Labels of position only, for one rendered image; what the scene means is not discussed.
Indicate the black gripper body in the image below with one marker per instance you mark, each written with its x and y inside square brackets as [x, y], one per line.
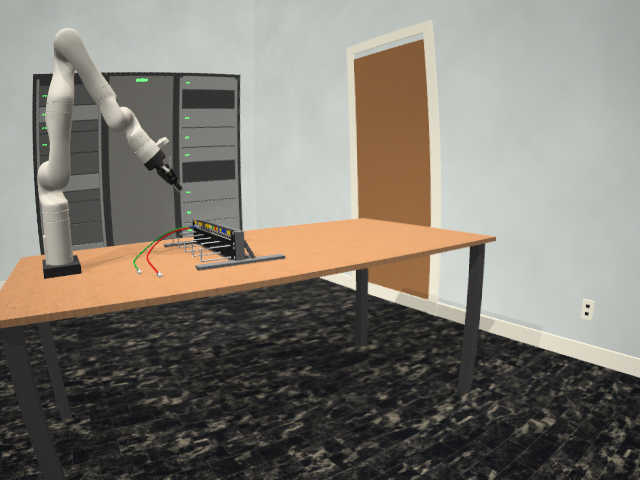
[157, 162]

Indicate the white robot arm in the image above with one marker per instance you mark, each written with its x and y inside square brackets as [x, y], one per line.
[70, 54]

